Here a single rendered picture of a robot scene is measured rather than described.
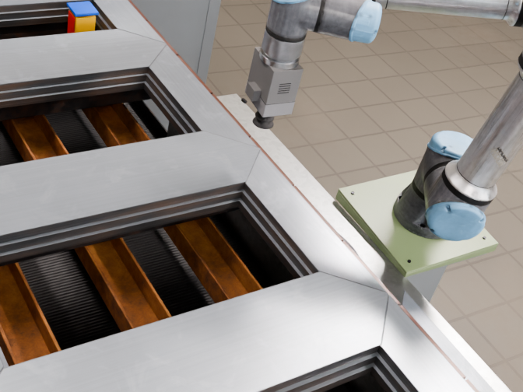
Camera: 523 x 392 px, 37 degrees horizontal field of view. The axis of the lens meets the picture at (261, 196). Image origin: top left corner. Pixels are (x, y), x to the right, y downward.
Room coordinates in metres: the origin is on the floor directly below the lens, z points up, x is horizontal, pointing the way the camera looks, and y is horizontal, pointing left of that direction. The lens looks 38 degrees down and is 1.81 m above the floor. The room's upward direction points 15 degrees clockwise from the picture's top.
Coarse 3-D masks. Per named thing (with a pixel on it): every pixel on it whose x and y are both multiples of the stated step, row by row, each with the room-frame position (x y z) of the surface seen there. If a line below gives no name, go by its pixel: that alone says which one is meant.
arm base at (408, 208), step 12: (408, 192) 1.50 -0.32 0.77; (420, 192) 1.47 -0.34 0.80; (396, 204) 1.50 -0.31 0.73; (408, 204) 1.47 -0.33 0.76; (420, 204) 1.46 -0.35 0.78; (396, 216) 1.48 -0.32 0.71; (408, 216) 1.46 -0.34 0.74; (420, 216) 1.45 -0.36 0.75; (408, 228) 1.45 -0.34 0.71; (420, 228) 1.44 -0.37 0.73
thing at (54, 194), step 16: (32, 160) 1.15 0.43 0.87; (48, 160) 1.16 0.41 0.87; (32, 176) 1.11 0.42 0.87; (48, 176) 1.12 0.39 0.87; (64, 176) 1.13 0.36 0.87; (32, 192) 1.07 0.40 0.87; (48, 192) 1.08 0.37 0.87; (64, 192) 1.09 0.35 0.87; (48, 208) 1.03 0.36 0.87; (64, 208) 1.04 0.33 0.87; (80, 208) 1.06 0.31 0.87; (48, 224) 1.00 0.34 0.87
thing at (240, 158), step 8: (208, 136) 1.38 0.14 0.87; (216, 136) 1.39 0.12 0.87; (216, 144) 1.36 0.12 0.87; (224, 144) 1.37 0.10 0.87; (232, 144) 1.37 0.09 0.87; (240, 144) 1.38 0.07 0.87; (224, 152) 1.34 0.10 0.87; (232, 152) 1.34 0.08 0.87; (240, 152) 1.35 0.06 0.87; (248, 152) 1.36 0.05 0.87; (232, 160) 1.32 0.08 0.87; (240, 160) 1.32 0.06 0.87; (248, 160) 1.33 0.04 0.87; (240, 168) 1.30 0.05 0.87; (248, 168) 1.30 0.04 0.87; (240, 176) 1.27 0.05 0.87
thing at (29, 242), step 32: (0, 96) 1.36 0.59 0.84; (32, 96) 1.40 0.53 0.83; (64, 96) 1.45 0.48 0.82; (160, 96) 1.52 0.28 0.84; (192, 128) 1.42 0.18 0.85; (224, 192) 1.23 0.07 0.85; (64, 224) 1.01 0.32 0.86; (96, 224) 1.05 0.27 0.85; (128, 224) 1.09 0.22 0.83; (160, 224) 1.12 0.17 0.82; (256, 224) 1.18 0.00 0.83; (0, 256) 0.93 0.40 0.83; (288, 256) 1.11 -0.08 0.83; (384, 320) 0.98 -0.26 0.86; (0, 352) 0.73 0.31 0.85; (384, 352) 0.91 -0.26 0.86; (288, 384) 0.80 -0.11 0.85; (320, 384) 0.83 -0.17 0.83; (384, 384) 0.87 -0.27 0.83
